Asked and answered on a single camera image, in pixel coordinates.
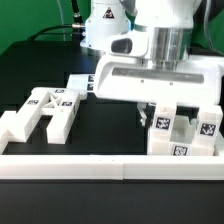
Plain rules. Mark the white marker base plate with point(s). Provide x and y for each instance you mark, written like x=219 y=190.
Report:
x=81 y=82

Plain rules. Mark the white chair back frame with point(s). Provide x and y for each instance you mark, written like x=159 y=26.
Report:
x=61 y=104

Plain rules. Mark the white U-shaped fence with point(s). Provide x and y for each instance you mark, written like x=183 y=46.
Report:
x=95 y=167

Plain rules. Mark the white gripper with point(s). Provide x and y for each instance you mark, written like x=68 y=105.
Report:
x=154 y=66

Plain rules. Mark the white chair seat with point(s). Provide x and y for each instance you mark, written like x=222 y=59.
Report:
x=181 y=143

